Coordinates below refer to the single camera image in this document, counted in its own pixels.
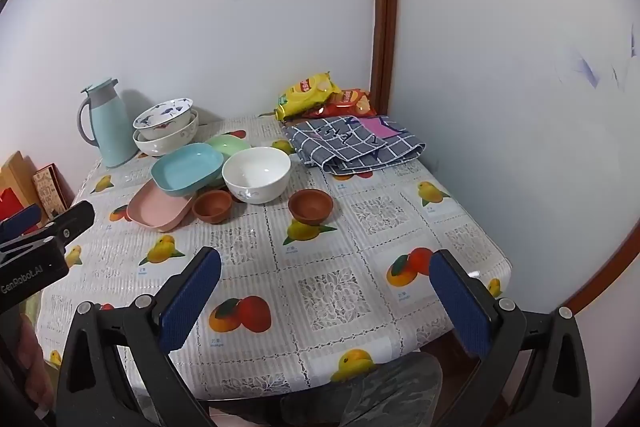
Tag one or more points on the large white bowl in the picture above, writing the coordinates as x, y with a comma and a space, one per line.
165, 148

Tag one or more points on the green square plate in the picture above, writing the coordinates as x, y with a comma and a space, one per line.
227, 144

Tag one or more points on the red chips bag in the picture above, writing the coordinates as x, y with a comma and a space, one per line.
350, 104

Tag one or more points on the brown wooden baseboard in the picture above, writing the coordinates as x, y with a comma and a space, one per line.
607, 272

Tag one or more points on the blue square plate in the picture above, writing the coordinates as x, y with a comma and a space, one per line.
187, 167

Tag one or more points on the brown boxes beside table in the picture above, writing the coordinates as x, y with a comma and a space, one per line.
20, 172

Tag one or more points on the plain white bowl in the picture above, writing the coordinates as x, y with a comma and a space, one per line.
257, 172

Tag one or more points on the red box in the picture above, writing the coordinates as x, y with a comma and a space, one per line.
10, 204

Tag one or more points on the small brown bowl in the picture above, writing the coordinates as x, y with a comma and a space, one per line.
310, 204
212, 207

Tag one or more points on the person's left hand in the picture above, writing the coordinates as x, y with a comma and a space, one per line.
34, 362

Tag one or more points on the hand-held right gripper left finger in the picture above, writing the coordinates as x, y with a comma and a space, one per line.
192, 302

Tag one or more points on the fruit printed tablecloth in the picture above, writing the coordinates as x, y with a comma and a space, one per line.
320, 267

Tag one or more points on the yellow chips bag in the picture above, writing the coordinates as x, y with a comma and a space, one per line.
307, 94

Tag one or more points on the light blue thermos jug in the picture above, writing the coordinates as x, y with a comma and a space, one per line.
112, 132

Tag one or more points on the blue patterned white bowl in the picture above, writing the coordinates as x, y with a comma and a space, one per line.
165, 117

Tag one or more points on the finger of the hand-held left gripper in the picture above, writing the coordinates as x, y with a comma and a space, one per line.
75, 219
22, 219

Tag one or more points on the grey checked cloth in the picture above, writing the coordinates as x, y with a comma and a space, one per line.
345, 147

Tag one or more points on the pink square plate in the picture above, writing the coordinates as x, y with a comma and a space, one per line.
155, 207

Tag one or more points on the brown wooden door frame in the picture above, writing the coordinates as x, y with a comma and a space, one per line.
385, 7

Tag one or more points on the patterned brown box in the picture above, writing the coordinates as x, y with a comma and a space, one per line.
50, 189

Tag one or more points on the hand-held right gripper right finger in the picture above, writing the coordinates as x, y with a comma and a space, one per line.
460, 302

